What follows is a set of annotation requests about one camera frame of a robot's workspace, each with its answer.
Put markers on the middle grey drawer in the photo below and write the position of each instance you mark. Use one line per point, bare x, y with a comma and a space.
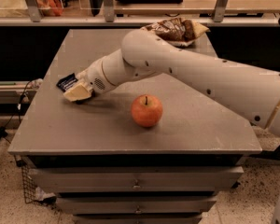
136, 205

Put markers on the brown chip bag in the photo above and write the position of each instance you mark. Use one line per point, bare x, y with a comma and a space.
179, 32

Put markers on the grey metal shelf frame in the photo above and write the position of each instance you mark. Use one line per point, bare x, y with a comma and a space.
111, 12

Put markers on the bottom grey drawer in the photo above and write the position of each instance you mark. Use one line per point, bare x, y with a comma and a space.
138, 219

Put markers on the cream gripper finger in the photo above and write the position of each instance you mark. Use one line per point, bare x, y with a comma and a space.
80, 91

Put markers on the wire mesh basket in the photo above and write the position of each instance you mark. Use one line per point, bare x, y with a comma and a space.
28, 185

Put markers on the grey drawer cabinet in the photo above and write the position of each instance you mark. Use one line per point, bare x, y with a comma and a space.
194, 131

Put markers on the grey drawer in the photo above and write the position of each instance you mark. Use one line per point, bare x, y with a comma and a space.
136, 205
138, 219
134, 179

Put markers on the orange snack bag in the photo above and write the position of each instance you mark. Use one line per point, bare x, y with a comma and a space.
50, 7

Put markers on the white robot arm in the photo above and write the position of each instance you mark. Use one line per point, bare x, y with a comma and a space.
249, 91

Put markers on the top grey drawer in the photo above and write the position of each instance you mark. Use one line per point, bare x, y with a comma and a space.
134, 179

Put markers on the dark blue rxbar wrapper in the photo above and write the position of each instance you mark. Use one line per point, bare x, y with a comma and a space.
66, 83

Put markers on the red apple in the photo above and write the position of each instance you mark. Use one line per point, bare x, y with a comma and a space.
146, 110

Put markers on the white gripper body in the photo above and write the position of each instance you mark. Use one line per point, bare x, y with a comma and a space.
94, 76

